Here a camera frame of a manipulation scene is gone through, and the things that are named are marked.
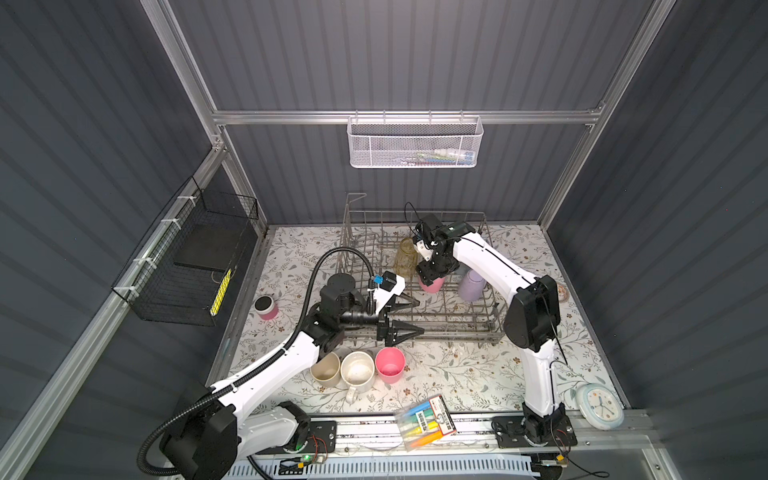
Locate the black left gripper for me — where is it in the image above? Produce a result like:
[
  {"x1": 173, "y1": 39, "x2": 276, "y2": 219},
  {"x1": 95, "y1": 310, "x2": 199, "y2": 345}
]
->
[{"x1": 336, "y1": 290, "x2": 423, "y2": 347}]

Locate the pink cup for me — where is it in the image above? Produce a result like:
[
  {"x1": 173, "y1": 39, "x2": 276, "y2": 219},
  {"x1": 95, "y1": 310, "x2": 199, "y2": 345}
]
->
[
  {"x1": 419, "y1": 278, "x2": 445, "y2": 294},
  {"x1": 375, "y1": 347, "x2": 406, "y2": 384}
]

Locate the yellow glass tumbler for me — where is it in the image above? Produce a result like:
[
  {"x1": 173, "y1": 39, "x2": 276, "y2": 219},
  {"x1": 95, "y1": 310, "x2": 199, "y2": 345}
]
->
[{"x1": 394, "y1": 237, "x2": 420, "y2": 280}]

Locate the purple cup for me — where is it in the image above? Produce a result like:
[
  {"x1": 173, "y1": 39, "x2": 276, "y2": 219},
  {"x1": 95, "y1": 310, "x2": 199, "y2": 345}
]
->
[{"x1": 458, "y1": 270, "x2": 486, "y2": 303}]

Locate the blue plastic tumbler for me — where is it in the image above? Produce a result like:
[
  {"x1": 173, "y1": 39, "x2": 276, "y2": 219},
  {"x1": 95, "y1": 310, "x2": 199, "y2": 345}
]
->
[{"x1": 453, "y1": 263, "x2": 471, "y2": 278}]

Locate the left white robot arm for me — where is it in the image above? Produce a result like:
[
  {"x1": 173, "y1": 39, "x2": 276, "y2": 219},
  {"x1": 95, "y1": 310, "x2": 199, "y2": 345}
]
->
[{"x1": 137, "y1": 271, "x2": 424, "y2": 479}]

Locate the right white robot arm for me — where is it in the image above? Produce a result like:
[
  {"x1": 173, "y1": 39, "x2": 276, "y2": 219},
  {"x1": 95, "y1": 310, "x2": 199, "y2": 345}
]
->
[{"x1": 413, "y1": 214, "x2": 578, "y2": 449}]

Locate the white mug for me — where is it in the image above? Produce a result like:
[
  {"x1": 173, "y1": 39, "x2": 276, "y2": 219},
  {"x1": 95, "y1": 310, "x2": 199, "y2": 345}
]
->
[{"x1": 340, "y1": 351, "x2": 376, "y2": 404}]

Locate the beige cup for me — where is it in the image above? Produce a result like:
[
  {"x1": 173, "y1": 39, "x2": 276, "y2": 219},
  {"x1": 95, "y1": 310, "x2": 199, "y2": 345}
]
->
[{"x1": 310, "y1": 352, "x2": 341, "y2": 388}]

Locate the highlighter marker pack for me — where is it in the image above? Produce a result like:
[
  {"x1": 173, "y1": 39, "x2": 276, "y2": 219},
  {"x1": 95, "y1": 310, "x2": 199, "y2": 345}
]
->
[{"x1": 395, "y1": 394, "x2": 457, "y2": 451}]

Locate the pink tape roll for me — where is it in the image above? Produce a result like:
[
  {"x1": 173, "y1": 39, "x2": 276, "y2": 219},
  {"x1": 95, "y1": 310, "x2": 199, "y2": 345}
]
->
[{"x1": 254, "y1": 295, "x2": 279, "y2": 321}]

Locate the yellow highlighter in basket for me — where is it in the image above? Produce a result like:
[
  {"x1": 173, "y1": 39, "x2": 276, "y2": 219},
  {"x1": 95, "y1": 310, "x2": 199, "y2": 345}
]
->
[{"x1": 209, "y1": 269, "x2": 233, "y2": 317}]

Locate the white round clock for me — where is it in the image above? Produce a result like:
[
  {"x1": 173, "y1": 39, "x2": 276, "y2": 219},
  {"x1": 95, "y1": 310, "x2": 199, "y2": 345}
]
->
[{"x1": 576, "y1": 383, "x2": 625, "y2": 431}]

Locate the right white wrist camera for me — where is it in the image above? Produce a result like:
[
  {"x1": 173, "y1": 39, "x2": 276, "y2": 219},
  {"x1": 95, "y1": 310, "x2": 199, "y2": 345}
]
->
[{"x1": 413, "y1": 238, "x2": 433, "y2": 261}]

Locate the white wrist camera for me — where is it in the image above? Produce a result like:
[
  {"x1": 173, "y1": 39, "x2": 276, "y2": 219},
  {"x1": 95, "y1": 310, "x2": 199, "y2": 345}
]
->
[
  {"x1": 413, "y1": 238, "x2": 433, "y2": 261},
  {"x1": 368, "y1": 271, "x2": 406, "y2": 315}
]

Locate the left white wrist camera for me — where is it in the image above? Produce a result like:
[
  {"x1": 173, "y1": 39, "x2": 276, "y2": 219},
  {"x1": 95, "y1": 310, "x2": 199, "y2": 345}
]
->
[{"x1": 368, "y1": 271, "x2": 406, "y2": 315}]

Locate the grey wire dish rack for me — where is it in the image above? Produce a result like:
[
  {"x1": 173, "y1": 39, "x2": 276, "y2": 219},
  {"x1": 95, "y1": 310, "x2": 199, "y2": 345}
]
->
[{"x1": 340, "y1": 193, "x2": 507, "y2": 344}]

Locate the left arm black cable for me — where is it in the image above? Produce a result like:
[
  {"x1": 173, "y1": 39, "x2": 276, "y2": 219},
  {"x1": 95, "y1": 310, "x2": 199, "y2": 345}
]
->
[{"x1": 136, "y1": 246, "x2": 377, "y2": 478}]

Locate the white mesh wall basket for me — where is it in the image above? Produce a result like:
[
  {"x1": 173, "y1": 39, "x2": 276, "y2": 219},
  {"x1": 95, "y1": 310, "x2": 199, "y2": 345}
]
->
[{"x1": 346, "y1": 116, "x2": 484, "y2": 169}]

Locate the black wire wall basket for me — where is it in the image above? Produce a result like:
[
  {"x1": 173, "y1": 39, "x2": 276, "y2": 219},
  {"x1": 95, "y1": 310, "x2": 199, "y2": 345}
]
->
[{"x1": 112, "y1": 181, "x2": 261, "y2": 327}]

